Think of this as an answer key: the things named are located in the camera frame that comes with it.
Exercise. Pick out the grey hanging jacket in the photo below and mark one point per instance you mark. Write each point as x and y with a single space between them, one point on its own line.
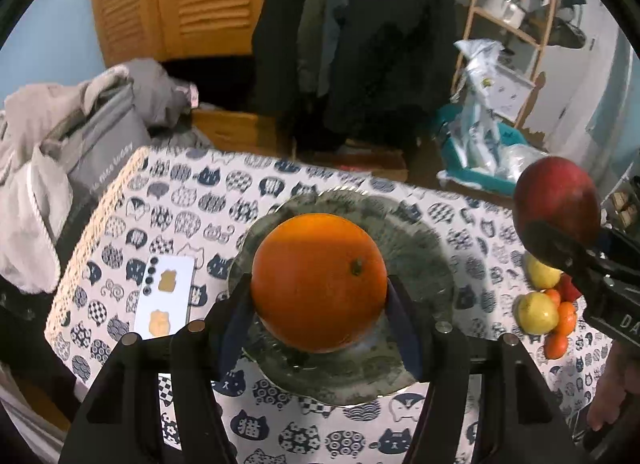
325 19

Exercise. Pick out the white patterned storage box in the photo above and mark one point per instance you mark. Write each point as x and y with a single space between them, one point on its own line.
512 94

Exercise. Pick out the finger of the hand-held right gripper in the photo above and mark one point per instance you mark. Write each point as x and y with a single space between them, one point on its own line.
622 254
555 246

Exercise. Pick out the grey fabric bag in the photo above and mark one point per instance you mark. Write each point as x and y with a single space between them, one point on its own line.
105 144

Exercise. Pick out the clear plastic bag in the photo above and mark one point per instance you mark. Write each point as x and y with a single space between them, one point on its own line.
517 161

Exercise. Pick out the grey hanging bag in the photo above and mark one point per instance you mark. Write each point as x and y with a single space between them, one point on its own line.
567 31

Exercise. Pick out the black hanging coat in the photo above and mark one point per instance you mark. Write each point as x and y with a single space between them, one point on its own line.
390 44

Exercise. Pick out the grey hoodie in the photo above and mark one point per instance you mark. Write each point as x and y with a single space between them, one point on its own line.
150 89

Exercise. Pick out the glass plate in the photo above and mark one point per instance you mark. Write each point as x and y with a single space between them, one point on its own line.
412 254

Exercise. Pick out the brown cardboard box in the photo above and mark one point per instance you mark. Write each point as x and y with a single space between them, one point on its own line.
360 159

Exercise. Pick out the white sticker card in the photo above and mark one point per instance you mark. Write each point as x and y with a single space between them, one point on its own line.
172 294

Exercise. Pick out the small tangerine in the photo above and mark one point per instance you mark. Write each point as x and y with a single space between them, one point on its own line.
556 346
553 297
566 318

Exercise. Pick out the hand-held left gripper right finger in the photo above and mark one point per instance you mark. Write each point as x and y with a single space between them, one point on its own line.
406 331

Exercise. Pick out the shoe rack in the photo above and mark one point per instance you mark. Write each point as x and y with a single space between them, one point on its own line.
625 201

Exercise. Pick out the cat-printed tablecloth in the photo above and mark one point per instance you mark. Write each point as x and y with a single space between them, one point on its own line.
200 204

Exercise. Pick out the person's right hand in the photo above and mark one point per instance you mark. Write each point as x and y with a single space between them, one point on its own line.
610 389

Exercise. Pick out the pile of grey clothes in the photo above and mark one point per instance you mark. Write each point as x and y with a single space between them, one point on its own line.
25 194

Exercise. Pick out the large orange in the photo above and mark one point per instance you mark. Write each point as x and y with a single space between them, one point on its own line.
315 284

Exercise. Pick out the wooden drawer box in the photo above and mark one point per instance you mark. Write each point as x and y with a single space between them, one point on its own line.
235 131

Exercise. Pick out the yellow apple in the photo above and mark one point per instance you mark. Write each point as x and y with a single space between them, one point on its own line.
540 274
536 313

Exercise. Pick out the teal plastic basket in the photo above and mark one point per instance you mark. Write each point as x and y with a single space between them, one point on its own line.
452 149

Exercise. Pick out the wooden shelf rack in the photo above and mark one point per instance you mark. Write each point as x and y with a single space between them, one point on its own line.
545 29

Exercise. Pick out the silver cooking pot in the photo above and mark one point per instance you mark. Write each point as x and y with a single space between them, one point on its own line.
502 9

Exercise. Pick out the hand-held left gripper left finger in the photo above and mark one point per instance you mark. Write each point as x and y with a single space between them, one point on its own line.
232 339

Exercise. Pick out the red apple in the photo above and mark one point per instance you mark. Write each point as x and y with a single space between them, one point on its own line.
555 191

